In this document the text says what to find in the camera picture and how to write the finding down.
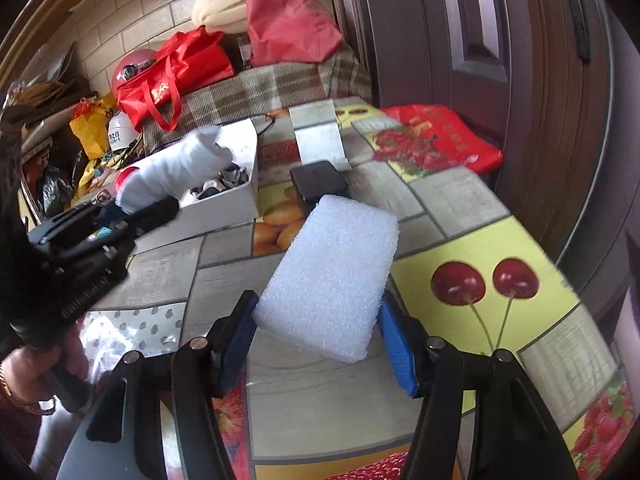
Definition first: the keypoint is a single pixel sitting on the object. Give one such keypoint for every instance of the fruit printed tablecloth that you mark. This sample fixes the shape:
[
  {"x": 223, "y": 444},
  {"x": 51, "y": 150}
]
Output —
[{"x": 450, "y": 220}]

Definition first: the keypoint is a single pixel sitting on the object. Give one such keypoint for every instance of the person's left hand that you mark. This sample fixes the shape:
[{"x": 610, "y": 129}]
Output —
[{"x": 75, "y": 357}]

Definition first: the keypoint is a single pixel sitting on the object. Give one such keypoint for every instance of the white cardboard box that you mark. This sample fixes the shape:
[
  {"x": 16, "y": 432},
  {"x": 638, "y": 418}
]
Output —
[{"x": 220, "y": 195}]

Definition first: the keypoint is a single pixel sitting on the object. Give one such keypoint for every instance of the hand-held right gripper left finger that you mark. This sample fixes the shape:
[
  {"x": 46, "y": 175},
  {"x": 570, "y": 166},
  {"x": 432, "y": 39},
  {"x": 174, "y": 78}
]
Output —
[{"x": 235, "y": 350}]

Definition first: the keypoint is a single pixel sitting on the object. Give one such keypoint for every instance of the black box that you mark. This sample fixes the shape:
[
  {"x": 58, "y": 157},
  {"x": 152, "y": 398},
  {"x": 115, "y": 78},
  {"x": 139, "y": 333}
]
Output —
[{"x": 317, "y": 185}]

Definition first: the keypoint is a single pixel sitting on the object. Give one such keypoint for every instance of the dark red cloth bag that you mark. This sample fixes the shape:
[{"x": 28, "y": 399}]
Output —
[{"x": 290, "y": 20}]

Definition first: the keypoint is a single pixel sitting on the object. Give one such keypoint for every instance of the black and white cloth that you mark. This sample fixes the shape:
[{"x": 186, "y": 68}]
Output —
[{"x": 222, "y": 182}]

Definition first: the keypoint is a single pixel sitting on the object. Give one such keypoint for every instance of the red tote bag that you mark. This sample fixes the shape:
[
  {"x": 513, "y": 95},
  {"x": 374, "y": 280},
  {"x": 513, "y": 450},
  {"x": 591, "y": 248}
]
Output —
[{"x": 170, "y": 75}]

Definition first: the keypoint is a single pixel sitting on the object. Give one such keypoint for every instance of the brown wooden door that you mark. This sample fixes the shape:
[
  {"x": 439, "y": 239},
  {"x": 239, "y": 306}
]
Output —
[{"x": 475, "y": 35}]

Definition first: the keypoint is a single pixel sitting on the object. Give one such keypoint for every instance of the white helmet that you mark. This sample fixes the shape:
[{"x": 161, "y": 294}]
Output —
[{"x": 120, "y": 130}]

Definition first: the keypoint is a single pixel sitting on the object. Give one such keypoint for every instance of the black plastic bag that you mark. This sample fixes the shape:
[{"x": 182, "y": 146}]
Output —
[{"x": 55, "y": 187}]

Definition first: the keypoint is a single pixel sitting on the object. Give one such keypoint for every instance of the white foam sheet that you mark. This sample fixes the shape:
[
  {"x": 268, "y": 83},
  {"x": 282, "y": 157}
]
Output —
[{"x": 172, "y": 170}]

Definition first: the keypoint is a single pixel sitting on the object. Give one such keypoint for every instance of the red plastic bag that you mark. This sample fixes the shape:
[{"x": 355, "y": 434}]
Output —
[{"x": 442, "y": 135}]

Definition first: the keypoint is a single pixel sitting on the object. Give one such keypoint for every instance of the white foam block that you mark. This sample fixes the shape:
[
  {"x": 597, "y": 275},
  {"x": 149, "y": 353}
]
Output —
[{"x": 330, "y": 280}]

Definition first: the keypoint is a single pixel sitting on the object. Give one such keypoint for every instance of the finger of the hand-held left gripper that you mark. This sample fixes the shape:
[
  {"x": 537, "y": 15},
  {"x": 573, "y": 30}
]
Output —
[{"x": 150, "y": 214}]

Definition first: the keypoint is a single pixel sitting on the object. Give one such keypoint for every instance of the silver metal box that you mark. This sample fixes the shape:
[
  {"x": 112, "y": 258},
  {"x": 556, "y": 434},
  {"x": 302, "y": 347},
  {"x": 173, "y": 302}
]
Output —
[{"x": 320, "y": 135}]

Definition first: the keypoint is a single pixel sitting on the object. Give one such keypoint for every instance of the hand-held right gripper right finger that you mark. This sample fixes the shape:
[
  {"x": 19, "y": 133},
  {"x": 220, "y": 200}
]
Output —
[{"x": 397, "y": 355}]

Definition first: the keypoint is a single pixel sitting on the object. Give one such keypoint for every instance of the stack of cardboard sheets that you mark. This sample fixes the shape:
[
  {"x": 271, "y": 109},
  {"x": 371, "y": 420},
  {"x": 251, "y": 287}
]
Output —
[{"x": 42, "y": 95}]

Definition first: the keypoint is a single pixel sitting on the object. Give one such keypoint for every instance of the clear dotted plastic bag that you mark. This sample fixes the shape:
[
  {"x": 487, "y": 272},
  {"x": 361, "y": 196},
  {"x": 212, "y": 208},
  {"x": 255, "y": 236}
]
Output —
[{"x": 127, "y": 332}]

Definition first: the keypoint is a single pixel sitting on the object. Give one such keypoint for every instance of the red helmet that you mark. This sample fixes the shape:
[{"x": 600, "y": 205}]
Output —
[{"x": 132, "y": 67}]

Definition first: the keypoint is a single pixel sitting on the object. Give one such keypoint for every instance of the plaid blanket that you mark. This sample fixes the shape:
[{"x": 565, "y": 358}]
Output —
[{"x": 280, "y": 85}]

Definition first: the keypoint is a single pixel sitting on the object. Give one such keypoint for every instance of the cream foam roll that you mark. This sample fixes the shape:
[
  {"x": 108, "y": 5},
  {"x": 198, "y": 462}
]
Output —
[{"x": 220, "y": 2}]

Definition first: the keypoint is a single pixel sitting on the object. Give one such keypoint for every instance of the yellow bag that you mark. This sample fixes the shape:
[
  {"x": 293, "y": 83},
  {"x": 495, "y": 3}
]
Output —
[{"x": 92, "y": 125}]

